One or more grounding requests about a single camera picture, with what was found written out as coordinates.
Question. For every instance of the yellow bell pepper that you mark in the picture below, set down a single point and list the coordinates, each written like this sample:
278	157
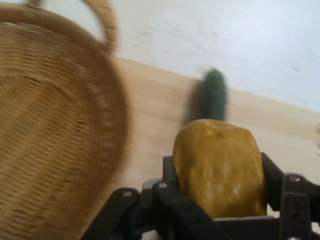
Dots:
220	170

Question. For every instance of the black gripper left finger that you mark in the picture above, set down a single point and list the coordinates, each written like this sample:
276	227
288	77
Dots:
160	212

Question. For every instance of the bamboo cutting board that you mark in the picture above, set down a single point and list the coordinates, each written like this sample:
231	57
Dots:
155	105

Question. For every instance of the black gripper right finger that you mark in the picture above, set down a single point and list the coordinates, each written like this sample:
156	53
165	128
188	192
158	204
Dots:
297	207

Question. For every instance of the woven wicker basket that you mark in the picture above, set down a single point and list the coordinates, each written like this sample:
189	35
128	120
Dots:
55	125

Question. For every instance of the long green cucumber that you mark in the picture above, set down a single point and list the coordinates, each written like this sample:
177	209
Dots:
212	97

